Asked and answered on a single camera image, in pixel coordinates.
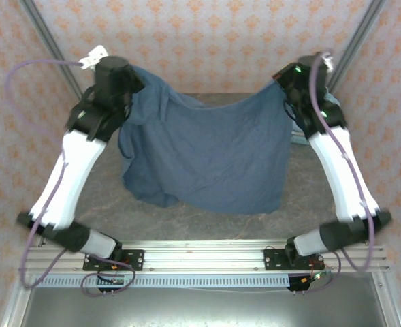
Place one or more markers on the aluminium mounting rail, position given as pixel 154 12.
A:
pixel 203 259

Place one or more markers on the light blue t-shirt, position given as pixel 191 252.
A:
pixel 333 98

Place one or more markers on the small circuit board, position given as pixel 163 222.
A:
pixel 317 276
pixel 113 281

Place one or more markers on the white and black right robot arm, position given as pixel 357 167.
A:
pixel 339 177

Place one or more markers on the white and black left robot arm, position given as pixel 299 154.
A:
pixel 74 177

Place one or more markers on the dark blue t-shirt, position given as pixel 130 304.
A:
pixel 203 153

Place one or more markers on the aluminium corner post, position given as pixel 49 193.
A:
pixel 50 41
pixel 360 37

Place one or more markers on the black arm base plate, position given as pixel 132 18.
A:
pixel 135 260
pixel 273 260

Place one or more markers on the grey metal lower panel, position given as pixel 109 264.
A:
pixel 203 306

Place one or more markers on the light blue plastic basket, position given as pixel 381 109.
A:
pixel 299 140

